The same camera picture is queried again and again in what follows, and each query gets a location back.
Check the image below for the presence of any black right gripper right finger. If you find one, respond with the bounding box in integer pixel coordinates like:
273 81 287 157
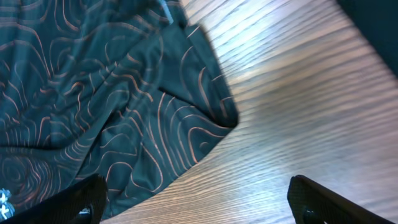
287 175 394 224

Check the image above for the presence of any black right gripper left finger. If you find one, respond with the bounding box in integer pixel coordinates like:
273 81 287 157
6 174 108 224

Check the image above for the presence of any black orange patterned jersey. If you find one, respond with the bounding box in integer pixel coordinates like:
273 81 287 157
1 0 239 220

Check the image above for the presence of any black garment pile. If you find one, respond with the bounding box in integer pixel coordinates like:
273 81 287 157
336 0 397 75

